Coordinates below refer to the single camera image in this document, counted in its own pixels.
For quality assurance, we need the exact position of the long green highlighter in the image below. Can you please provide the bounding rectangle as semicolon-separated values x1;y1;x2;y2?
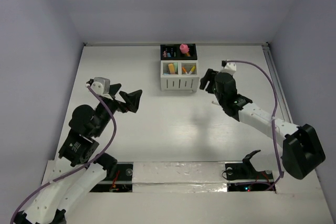
173;62;178;74

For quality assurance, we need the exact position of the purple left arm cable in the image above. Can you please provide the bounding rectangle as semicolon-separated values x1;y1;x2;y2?
9;84;117;224

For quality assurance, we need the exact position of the aluminium rail right edge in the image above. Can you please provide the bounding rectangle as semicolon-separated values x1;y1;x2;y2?
262;42;305;158

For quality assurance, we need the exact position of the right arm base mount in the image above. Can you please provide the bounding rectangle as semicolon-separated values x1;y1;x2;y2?
222;162;276;192

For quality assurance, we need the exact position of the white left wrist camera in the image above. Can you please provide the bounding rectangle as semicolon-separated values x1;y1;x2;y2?
86;77;111;97

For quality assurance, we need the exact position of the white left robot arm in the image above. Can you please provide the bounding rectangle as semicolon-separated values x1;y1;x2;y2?
10;78;142;223

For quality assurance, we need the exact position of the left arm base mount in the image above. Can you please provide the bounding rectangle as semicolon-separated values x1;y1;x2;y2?
90;163;133;193

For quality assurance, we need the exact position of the white four-slot pen organizer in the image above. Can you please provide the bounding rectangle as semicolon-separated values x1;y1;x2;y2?
160;44;199;92

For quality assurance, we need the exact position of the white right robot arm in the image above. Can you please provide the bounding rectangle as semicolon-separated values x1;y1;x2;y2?
199;69;326;180

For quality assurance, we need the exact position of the yellow-capped white pen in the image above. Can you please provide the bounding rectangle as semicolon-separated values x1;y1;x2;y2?
188;66;196;75

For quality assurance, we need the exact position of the pink glue stick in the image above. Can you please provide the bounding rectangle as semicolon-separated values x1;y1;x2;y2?
180;44;191;57

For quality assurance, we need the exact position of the orange pink pastel highlighter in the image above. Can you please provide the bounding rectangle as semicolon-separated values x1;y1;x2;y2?
168;63;176;74

